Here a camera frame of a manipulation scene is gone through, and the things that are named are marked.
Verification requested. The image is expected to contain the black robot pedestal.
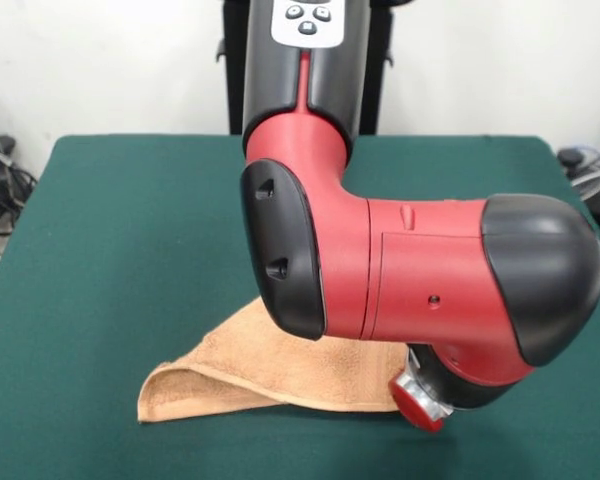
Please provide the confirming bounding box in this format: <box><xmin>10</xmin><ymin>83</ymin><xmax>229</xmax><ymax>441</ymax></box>
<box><xmin>215</xmin><ymin>0</ymin><xmax>396</xmax><ymax>136</ymax></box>

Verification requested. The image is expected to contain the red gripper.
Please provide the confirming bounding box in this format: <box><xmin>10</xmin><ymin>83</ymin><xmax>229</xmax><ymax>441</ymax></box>
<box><xmin>388</xmin><ymin>375</ymin><xmax>450</xmax><ymax>434</ymax></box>

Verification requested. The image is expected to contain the grey cable loop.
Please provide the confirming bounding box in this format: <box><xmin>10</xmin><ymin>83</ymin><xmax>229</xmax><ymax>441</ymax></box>
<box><xmin>562</xmin><ymin>144</ymin><xmax>600</xmax><ymax>202</ymax></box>

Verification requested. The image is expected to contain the dark green table cloth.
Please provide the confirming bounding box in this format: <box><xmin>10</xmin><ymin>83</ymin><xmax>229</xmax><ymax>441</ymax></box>
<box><xmin>0</xmin><ymin>133</ymin><xmax>600</xmax><ymax>480</ymax></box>

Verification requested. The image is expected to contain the black cable bundle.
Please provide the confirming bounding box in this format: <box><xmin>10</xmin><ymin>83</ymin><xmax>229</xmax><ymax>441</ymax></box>
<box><xmin>0</xmin><ymin>107</ymin><xmax>39</xmax><ymax>281</ymax></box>

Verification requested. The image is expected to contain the peach terry towel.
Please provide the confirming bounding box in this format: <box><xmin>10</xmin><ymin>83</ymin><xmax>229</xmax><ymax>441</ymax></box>
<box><xmin>137</xmin><ymin>297</ymin><xmax>411</xmax><ymax>424</ymax></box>

